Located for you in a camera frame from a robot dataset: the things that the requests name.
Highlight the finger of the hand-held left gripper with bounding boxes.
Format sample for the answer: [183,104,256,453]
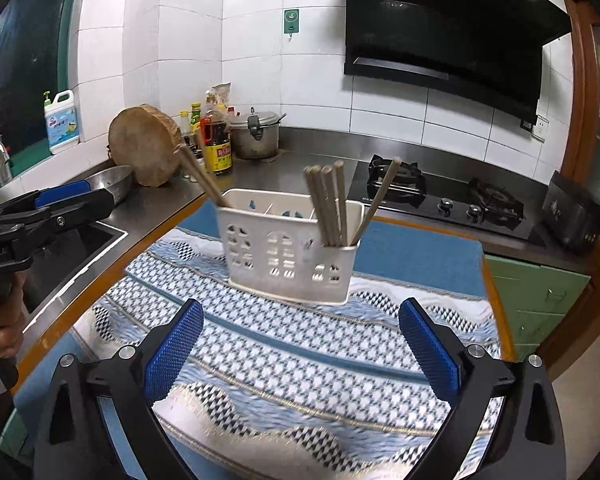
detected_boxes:
[0,180,90,222]
[7,190,116,256]

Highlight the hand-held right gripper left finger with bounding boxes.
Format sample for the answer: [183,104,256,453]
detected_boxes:
[32,299,204,480]

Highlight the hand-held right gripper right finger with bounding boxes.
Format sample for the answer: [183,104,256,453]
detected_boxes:
[399,299,568,480]

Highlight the wooden chopstick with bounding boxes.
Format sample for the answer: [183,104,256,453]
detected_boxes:
[172,148,222,207]
[313,164,337,248]
[304,165,331,247]
[350,156,402,246]
[177,145,229,208]
[322,163,342,248]
[333,160,349,248]

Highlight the white plastic utensil holder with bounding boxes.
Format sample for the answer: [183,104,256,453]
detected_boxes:
[215,188,365,306]

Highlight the person's left hand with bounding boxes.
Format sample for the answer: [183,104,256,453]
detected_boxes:
[0,280,29,359]

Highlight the stainless steel sink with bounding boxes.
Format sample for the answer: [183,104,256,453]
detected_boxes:
[22,220,128,331]

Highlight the stainless steel bowl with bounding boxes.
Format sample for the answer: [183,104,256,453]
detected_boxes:
[0,165,133,208]

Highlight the dish detergent bottle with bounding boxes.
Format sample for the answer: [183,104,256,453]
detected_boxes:
[43,90,81,156]

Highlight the round wooden cutting board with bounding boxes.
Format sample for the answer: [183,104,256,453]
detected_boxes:
[108,105,183,188]

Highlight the blue mat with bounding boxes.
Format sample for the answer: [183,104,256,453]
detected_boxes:
[0,203,486,480]

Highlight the blue white patterned cloth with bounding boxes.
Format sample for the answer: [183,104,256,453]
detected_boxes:
[72,227,503,480]

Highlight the green cabinet drawers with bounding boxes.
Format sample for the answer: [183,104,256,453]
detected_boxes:
[482,255,593,361]

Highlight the green framed window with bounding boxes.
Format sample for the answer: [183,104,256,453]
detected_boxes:
[0,0,88,191]

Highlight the dark soy sauce bottle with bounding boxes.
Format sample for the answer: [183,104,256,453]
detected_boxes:
[200,105,233,177]

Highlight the black gas stove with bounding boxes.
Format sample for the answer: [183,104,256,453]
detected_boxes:
[347,155,546,248]

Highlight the metal pressure cooker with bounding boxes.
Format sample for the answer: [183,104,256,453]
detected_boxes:
[227,107,286,161]

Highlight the black box appliance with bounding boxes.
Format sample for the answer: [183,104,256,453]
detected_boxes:
[541,170,600,253]

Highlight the wooden glass door cabinet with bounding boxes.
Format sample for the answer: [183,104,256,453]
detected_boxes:
[562,0,600,381]

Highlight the black range hood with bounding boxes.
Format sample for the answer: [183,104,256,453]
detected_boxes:
[337,0,573,126]

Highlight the white wall socket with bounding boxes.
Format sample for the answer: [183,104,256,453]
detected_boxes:
[520,116,551,142]

